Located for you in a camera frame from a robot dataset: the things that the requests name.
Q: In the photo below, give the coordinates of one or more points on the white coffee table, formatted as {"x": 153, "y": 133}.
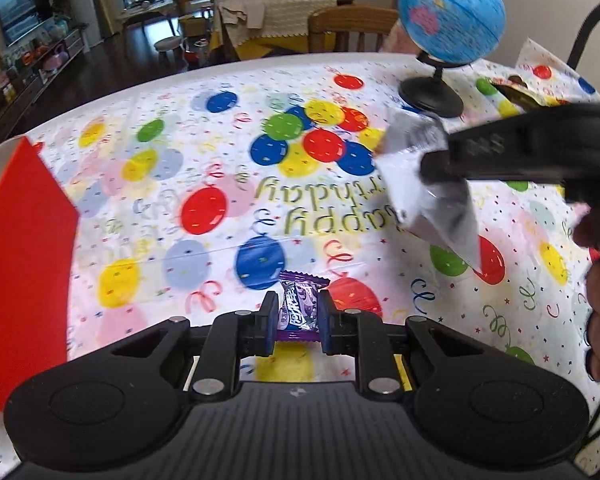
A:
{"x": 165, "y": 9}

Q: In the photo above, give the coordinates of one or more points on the colourful balloon tablecloth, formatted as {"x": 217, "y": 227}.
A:
{"x": 173, "y": 179}

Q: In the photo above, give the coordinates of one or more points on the blue desk globe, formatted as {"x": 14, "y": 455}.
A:
{"x": 449, "y": 34}

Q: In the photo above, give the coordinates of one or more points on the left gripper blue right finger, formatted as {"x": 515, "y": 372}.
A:
{"x": 327, "y": 317}

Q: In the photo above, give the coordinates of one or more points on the wooden dining chair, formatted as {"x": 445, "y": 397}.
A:
{"x": 342, "y": 21}

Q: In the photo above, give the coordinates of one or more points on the red white cardboard box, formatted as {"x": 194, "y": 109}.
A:
{"x": 37, "y": 231}

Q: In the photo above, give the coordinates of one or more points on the open wrapper near globe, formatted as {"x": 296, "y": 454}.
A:
{"x": 516, "y": 91}

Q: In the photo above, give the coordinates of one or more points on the silver white snack packet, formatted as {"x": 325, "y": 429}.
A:
{"x": 429, "y": 203}

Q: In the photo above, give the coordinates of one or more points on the sofa with cream cover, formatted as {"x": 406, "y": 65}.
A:
{"x": 243, "y": 30}

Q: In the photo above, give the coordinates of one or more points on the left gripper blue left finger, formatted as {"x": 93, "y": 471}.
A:
{"x": 267, "y": 323}

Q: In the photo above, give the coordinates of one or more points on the purple candy packet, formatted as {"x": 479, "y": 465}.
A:
{"x": 298, "y": 315}

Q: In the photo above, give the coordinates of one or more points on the wall mounted television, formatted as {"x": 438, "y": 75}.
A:
{"x": 19, "y": 17}

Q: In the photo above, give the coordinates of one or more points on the silver desk lamp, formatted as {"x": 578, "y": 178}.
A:
{"x": 583, "y": 35}

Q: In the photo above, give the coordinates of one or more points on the dark wooden tv console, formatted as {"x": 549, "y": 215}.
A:
{"x": 38, "y": 78}

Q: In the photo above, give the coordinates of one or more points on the small round stool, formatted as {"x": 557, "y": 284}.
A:
{"x": 169, "y": 45}

